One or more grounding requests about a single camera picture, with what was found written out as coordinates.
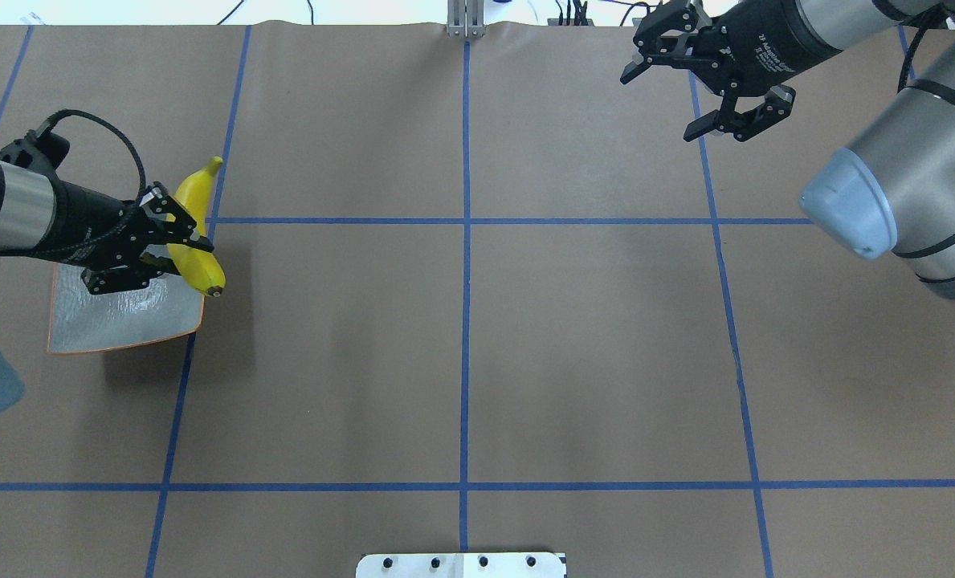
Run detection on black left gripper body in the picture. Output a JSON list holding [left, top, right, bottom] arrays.
[[51, 181, 157, 271]]

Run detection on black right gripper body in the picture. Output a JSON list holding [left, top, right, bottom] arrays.
[[687, 1, 841, 96]]

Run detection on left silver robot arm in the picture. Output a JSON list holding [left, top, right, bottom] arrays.
[[0, 153, 204, 354]]

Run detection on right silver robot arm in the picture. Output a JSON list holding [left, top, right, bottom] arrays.
[[620, 1, 955, 307]]

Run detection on grey square plate orange rim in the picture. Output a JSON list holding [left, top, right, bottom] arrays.
[[47, 264, 205, 355]]

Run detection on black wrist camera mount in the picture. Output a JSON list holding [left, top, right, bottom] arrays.
[[0, 129, 71, 175]]

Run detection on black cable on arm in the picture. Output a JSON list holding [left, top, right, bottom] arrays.
[[0, 109, 149, 259]]

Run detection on aluminium frame post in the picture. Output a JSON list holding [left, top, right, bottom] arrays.
[[445, 0, 487, 41]]

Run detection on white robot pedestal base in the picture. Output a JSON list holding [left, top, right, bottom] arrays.
[[355, 552, 569, 577]]

